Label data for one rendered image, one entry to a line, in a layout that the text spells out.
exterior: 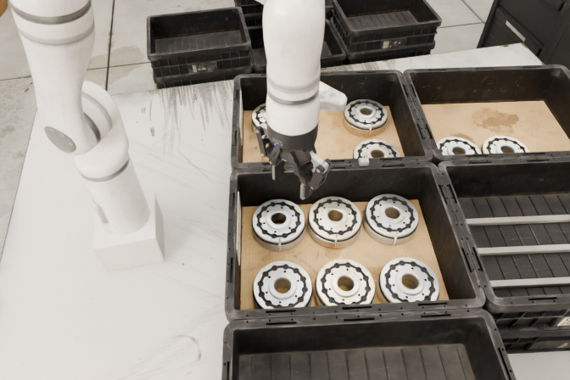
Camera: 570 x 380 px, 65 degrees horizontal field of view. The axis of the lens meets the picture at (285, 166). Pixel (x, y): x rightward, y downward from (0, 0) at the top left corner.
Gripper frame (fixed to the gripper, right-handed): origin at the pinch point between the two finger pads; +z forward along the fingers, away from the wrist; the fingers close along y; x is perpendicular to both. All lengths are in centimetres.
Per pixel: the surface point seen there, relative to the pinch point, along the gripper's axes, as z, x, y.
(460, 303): 7.2, 3.6, 31.1
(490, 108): 17, 63, 12
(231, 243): 7.2, -12.4, -2.4
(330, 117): 17.2, 32.7, -16.0
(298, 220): 14.2, 2.5, -0.1
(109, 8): 100, 96, -250
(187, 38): 51, 63, -116
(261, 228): 14.2, -3.6, -4.2
